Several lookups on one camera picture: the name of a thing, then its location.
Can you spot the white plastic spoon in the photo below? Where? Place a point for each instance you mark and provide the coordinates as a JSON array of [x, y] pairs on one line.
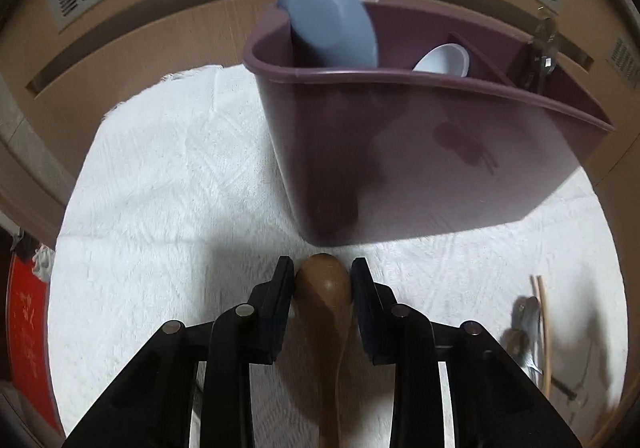
[[442, 60]]

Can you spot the short grey vent grille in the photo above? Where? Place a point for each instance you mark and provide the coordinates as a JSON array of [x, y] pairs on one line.
[[625, 58]]

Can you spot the brown wooden spoon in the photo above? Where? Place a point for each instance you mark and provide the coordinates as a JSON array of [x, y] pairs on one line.
[[325, 308]]

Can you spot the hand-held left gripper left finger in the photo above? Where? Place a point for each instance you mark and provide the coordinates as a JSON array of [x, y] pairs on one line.
[[284, 300]]

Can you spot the blue-grey plastic spoon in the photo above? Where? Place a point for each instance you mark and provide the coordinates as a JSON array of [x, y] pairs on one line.
[[327, 18]]

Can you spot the purple plastic utensil holder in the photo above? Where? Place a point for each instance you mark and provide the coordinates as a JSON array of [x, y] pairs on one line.
[[400, 153]]

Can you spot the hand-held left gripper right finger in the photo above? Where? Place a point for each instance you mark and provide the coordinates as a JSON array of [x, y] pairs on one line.
[[362, 300]]

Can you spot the red floor mat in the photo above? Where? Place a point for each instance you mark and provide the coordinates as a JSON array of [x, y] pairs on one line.
[[30, 343]]

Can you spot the white textured towel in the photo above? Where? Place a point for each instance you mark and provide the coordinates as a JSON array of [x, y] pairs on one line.
[[165, 208]]

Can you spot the metal spoon with white ball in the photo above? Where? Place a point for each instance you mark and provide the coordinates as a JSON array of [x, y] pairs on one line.
[[526, 328]]

